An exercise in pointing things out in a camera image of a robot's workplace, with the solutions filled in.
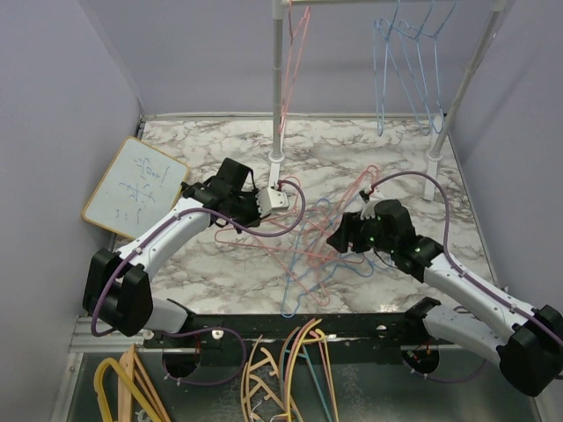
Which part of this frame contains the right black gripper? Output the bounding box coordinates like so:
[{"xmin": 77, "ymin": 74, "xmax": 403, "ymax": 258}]
[{"xmin": 327, "ymin": 208, "xmax": 397, "ymax": 254}]

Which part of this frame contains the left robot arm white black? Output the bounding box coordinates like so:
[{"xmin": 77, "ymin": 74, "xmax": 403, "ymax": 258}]
[{"xmin": 83, "ymin": 158, "xmax": 260, "ymax": 347}]

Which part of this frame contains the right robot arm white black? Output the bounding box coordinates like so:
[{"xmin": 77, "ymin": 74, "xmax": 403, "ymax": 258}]
[{"xmin": 327, "ymin": 200, "xmax": 562, "ymax": 397}]

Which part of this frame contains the small yellow-framed whiteboard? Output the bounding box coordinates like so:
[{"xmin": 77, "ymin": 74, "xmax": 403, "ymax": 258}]
[{"xmin": 82, "ymin": 136, "xmax": 189, "ymax": 238}]

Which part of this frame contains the pink plastic hanger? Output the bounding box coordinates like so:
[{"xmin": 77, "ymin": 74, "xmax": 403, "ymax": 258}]
[{"xmin": 281, "ymin": 319, "xmax": 340, "ymax": 421}]

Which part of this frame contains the yellow plastic hanger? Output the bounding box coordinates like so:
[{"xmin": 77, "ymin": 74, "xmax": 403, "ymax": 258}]
[{"xmin": 278, "ymin": 320, "xmax": 333, "ymax": 421}]

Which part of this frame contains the teal plastic hanger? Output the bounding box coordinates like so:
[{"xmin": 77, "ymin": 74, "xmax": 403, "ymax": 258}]
[{"xmin": 279, "ymin": 346, "xmax": 333, "ymax": 422}]

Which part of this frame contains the tan plastic hanger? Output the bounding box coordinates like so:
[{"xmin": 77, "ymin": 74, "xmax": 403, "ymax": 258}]
[{"xmin": 240, "ymin": 346, "xmax": 303, "ymax": 421}]

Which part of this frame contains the wooden hanger lower left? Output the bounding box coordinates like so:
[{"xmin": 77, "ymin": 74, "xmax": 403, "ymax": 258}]
[{"xmin": 117, "ymin": 345, "xmax": 172, "ymax": 422}]

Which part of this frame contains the yellow hanger lower left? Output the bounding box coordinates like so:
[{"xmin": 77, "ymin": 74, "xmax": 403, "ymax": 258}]
[{"xmin": 93, "ymin": 358, "xmax": 162, "ymax": 421}]

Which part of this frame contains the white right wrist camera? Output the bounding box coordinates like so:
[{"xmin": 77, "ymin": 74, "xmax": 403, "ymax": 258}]
[{"xmin": 360, "ymin": 187, "xmax": 385, "ymax": 220}]

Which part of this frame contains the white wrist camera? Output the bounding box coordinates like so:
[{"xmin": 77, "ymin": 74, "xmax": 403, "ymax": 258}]
[
  {"xmin": 256, "ymin": 187, "xmax": 289, "ymax": 218},
  {"xmin": 360, "ymin": 187, "xmax": 385, "ymax": 220}
]

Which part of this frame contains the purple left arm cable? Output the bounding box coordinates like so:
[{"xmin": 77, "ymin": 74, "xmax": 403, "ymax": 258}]
[{"xmin": 90, "ymin": 178, "xmax": 307, "ymax": 387}]

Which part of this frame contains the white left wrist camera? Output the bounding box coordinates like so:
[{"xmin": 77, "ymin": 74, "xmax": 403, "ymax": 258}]
[{"xmin": 256, "ymin": 187, "xmax": 289, "ymax": 218}]

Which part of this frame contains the black front rail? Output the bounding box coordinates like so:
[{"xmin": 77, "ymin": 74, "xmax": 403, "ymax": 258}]
[{"xmin": 144, "ymin": 312, "xmax": 431, "ymax": 367}]

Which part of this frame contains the white clothes rack frame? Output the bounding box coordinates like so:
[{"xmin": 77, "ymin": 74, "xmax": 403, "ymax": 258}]
[{"xmin": 268, "ymin": 0, "xmax": 508, "ymax": 201}]

